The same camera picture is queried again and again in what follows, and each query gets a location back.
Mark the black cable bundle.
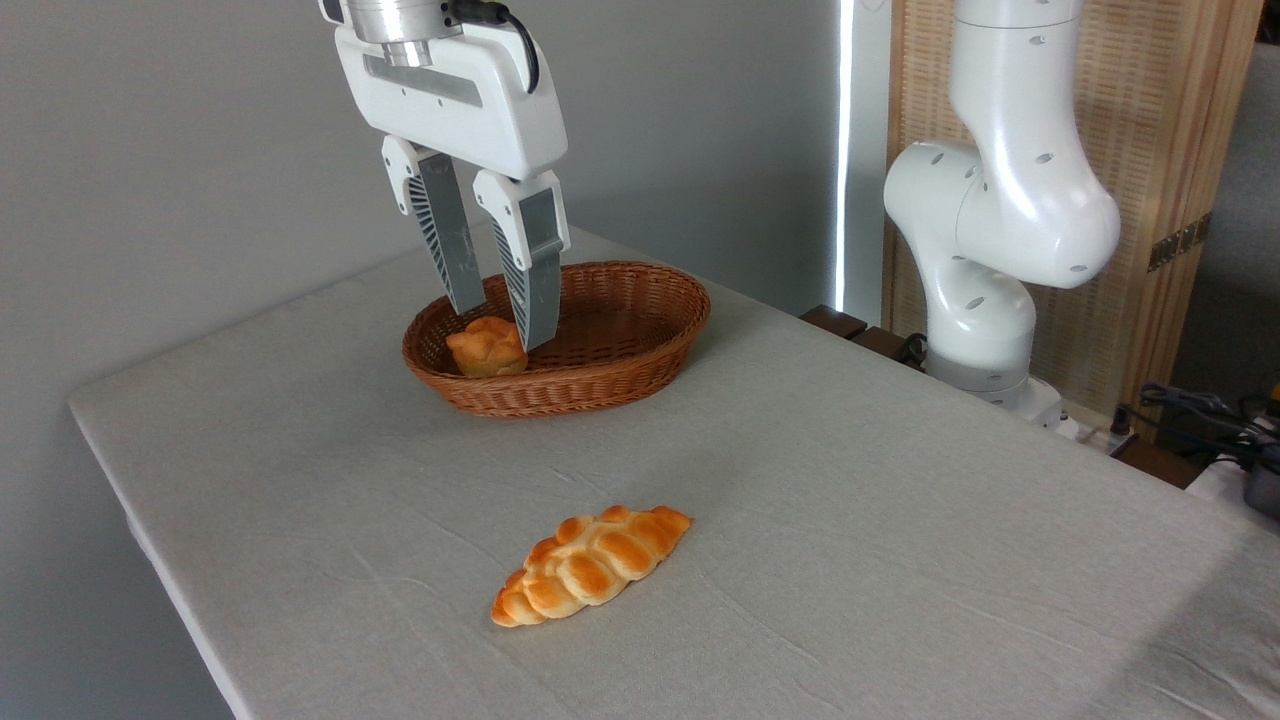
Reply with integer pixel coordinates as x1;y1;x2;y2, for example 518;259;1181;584
1110;382;1280;473

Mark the metal screen hinge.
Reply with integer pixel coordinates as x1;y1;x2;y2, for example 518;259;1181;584
1146;211;1214;274

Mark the light grey tablecloth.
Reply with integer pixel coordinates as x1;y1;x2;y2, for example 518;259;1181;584
68;222;1280;720

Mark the brown wicker oval basket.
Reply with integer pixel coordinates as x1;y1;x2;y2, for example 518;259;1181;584
402;261;712;419

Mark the small round bread bun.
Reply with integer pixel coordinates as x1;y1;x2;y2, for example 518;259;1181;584
446;316;529;379

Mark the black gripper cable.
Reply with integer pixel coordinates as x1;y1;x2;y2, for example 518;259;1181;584
447;0;542;95

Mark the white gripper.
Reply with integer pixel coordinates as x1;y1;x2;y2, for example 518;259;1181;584
334;24;572;352

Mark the wooden folding screen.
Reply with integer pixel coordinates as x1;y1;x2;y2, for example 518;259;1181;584
884;0;1267;423

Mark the dark brown wooden block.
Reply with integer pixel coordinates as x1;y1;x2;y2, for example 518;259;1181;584
800;304;869;340
850;325;923;367

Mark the long braided bread loaf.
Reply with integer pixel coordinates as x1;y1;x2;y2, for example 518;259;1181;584
490;505;694;629

